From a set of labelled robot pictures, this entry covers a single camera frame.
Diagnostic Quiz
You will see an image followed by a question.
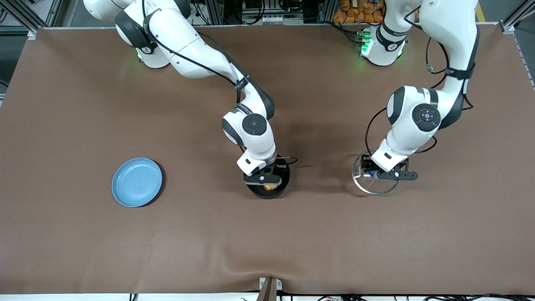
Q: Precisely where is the clear glass bowl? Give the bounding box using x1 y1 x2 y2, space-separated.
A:
352 149 403 196

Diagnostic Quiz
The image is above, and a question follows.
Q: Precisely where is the black cooking pot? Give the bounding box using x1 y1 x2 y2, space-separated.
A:
244 156 298 199

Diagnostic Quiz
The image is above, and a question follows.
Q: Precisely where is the blue round plate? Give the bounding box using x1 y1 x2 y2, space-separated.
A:
111 158 163 208

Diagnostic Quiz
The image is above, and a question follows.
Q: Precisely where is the metal table clamp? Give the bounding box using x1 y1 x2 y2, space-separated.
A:
259 277 283 301

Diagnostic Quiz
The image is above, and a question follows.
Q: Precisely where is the green lit circuit board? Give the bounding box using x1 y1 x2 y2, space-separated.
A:
356 30 372 58

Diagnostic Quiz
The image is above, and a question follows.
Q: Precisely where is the white power strip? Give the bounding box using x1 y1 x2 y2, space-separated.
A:
242 15 285 24

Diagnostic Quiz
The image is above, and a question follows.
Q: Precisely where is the orange packaged goods pile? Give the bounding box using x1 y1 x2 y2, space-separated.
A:
333 0 386 24

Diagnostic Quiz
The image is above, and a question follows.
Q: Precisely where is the brown table cloth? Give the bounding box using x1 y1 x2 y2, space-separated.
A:
0 24 535 296

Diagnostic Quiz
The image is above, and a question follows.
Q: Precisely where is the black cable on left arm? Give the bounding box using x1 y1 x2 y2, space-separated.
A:
365 8 475 154

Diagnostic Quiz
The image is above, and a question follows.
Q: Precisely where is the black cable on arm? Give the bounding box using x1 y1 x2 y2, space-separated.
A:
142 0 251 105
365 8 475 154

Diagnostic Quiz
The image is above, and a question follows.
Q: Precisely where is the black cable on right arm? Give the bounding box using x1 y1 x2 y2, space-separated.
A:
142 0 251 105

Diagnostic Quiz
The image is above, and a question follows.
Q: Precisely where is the aluminium frame post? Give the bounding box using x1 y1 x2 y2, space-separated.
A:
0 0 64 40
500 0 535 34

